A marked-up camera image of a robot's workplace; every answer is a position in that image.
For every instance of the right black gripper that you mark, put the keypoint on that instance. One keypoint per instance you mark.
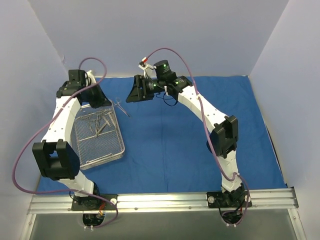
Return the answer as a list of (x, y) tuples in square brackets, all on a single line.
[(139, 89)]

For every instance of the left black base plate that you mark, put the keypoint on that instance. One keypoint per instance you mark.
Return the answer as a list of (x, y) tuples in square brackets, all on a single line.
[(89, 203)]

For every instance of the steel tray divider rod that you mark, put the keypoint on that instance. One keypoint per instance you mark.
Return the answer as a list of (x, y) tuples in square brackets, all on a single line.
[(99, 160)]

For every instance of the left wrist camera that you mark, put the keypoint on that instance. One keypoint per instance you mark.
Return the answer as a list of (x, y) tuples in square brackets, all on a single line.
[(90, 74)]

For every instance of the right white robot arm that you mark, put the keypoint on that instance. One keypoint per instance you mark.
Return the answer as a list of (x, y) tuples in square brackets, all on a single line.
[(221, 129)]

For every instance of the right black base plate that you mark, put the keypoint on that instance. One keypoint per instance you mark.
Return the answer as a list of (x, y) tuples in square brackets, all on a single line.
[(219, 199)]

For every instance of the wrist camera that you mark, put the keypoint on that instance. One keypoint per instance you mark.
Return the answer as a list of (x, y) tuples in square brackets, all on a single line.
[(90, 74), (162, 69)]

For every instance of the steel surgical scissors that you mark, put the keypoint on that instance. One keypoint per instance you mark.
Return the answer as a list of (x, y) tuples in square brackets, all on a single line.
[(92, 121)]

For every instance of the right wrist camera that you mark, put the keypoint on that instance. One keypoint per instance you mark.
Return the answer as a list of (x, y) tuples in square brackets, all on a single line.
[(162, 69)]

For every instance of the front aluminium rail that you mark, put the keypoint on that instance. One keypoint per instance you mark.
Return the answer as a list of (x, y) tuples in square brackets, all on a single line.
[(265, 199)]

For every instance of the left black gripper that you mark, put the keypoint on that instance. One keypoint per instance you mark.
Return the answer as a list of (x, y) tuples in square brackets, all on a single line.
[(97, 97)]

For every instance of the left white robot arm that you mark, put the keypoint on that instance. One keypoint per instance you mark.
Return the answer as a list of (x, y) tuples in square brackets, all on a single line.
[(55, 157)]

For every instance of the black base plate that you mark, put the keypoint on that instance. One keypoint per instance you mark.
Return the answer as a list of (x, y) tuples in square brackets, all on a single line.
[(219, 199), (89, 203)]

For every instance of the steel forceps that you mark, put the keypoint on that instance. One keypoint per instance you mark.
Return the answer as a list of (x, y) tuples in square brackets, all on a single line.
[(102, 121)]

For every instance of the wire mesh instrument tray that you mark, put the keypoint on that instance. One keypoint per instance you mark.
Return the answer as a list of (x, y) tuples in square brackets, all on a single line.
[(88, 146)]

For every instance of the blue surgical drape cloth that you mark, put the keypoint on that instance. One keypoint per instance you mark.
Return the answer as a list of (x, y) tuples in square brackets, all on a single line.
[(165, 143)]

